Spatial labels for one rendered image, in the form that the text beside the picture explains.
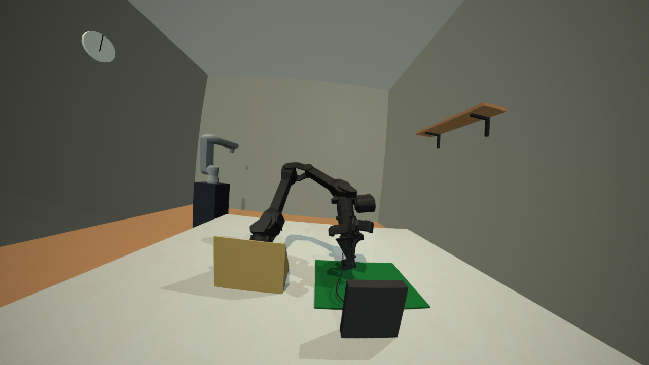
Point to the green circuit board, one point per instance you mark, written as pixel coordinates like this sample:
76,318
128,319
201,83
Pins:
327,274

